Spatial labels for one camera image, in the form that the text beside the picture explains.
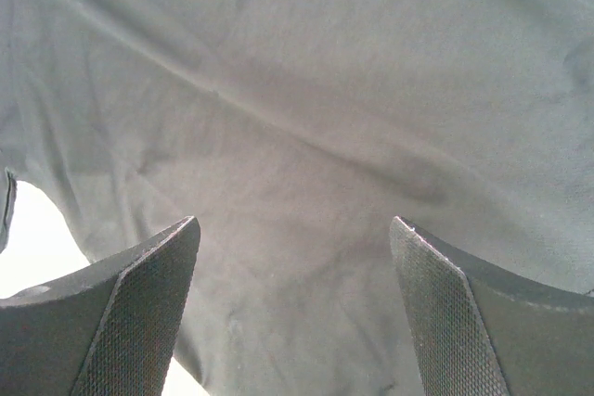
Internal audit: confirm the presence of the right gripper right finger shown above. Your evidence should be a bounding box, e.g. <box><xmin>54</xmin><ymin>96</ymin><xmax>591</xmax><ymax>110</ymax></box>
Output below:
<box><xmin>390</xmin><ymin>217</ymin><xmax>593</xmax><ymax>395</ymax></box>

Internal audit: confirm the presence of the black t shirt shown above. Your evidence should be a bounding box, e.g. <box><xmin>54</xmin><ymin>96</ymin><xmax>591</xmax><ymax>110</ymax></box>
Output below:
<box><xmin>1</xmin><ymin>0</ymin><xmax>593</xmax><ymax>395</ymax></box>

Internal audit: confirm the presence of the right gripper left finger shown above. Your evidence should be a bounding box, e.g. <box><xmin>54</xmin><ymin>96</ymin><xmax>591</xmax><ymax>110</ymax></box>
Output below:
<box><xmin>1</xmin><ymin>217</ymin><xmax>200</xmax><ymax>396</ymax></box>

